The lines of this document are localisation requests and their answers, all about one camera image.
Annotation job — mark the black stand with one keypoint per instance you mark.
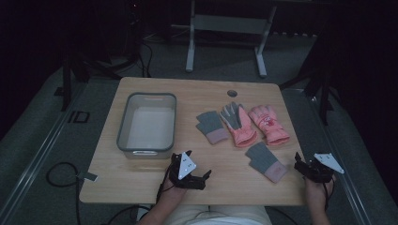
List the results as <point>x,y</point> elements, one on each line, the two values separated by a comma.
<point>324,93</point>
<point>67,84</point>

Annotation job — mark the pink glove with printed patch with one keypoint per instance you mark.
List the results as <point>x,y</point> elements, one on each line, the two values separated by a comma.
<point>269,125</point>

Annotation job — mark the grey knit glove pink cuff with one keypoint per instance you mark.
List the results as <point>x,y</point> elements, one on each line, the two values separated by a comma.
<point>211,125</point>
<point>264,161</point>

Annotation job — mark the person's beige trousers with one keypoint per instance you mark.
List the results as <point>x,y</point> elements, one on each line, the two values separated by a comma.
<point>219,215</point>

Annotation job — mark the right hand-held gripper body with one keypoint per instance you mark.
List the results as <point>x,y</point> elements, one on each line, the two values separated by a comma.
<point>320,173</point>

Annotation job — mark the metal floor rail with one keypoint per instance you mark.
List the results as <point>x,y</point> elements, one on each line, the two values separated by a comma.
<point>34,162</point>
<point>341,162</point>

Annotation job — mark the person's right hand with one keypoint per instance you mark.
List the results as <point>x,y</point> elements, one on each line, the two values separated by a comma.
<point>317,192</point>

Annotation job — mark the grey plastic bin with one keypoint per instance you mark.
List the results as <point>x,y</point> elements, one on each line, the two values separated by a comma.
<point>150,125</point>

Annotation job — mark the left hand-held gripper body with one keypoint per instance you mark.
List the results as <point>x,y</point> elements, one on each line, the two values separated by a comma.
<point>185,165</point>

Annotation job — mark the pink glove with grey palm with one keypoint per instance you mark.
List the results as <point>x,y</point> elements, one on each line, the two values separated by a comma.
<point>239,125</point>

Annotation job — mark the white metal desk frame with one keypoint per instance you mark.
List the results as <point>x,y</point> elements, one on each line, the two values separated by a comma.
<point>230,24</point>

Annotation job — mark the person's left hand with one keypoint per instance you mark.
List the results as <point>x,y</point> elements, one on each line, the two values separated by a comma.
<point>172,193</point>

